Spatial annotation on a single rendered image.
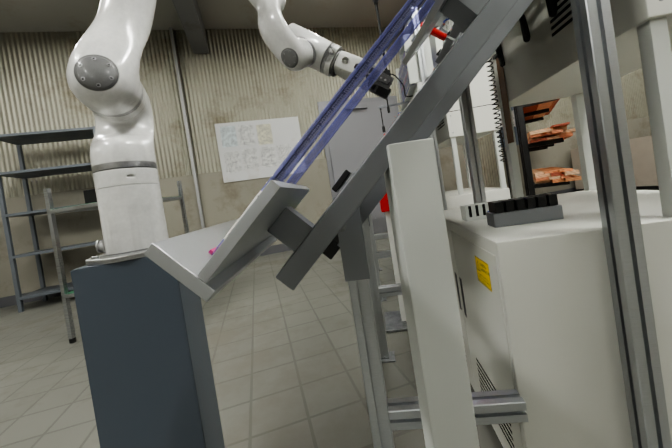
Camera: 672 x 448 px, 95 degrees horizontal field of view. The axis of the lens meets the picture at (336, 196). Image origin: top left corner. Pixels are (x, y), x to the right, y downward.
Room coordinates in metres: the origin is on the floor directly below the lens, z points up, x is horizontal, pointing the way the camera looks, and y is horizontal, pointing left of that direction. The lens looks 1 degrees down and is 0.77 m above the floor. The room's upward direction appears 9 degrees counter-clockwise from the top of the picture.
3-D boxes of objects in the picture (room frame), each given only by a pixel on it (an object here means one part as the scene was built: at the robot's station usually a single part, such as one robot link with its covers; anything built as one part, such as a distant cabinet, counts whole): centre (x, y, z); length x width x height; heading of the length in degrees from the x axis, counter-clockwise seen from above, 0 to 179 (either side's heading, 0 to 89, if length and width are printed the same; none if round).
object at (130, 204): (0.69, 0.45, 0.79); 0.19 x 0.19 x 0.18
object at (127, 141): (0.72, 0.46, 1.00); 0.19 x 0.12 x 0.24; 22
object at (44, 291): (3.64, 3.15, 0.97); 1.01 x 0.44 x 1.93; 105
